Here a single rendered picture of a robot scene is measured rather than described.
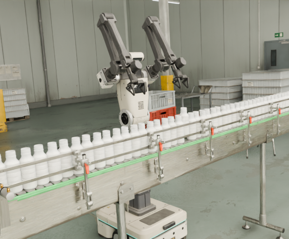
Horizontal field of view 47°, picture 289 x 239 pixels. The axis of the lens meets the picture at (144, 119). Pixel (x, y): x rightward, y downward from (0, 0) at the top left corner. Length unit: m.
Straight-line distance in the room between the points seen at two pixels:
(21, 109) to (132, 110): 8.89
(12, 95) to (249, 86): 7.09
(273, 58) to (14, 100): 8.82
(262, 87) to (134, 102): 6.01
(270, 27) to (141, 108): 10.39
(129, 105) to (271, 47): 10.34
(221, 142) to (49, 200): 1.24
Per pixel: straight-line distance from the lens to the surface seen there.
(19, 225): 1.42
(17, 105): 11.23
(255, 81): 8.41
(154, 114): 4.28
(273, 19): 12.70
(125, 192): 1.67
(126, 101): 2.57
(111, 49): 2.45
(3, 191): 1.24
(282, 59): 12.44
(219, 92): 9.07
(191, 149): 2.00
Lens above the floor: 1.46
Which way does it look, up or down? 9 degrees down
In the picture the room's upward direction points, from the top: 3 degrees counter-clockwise
